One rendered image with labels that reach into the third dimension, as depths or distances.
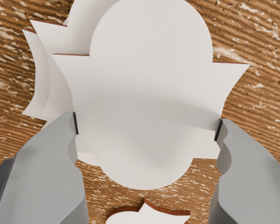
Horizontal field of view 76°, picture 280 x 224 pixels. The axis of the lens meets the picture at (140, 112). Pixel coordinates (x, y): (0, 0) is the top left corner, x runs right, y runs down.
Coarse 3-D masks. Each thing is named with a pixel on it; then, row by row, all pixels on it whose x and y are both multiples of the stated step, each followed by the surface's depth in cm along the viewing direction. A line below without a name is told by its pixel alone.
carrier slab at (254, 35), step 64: (0, 0) 14; (64, 0) 13; (192, 0) 13; (256, 0) 13; (0, 64) 16; (256, 64) 15; (0, 128) 19; (256, 128) 19; (128, 192) 24; (192, 192) 24
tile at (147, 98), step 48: (144, 0) 9; (96, 48) 10; (144, 48) 10; (192, 48) 10; (96, 96) 12; (144, 96) 12; (192, 96) 12; (96, 144) 13; (144, 144) 13; (192, 144) 13
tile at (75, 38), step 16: (80, 0) 10; (96, 0) 10; (112, 0) 10; (80, 16) 11; (96, 16) 11; (48, 32) 11; (64, 32) 11; (80, 32) 11; (48, 48) 12; (64, 48) 12; (80, 48) 12; (64, 80) 13; (64, 96) 14; (48, 112) 14
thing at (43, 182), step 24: (72, 120) 11; (24, 144) 8; (48, 144) 8; (72, 144) 9; (24, 168) 7; (48, 168) 7; (72, 168) 7; (24, 192) 6; (48, 192) 6; (72, 192) 6; (0, 216) 5; (24, 216) 5; (48, 216) 5; (72, 216) 6
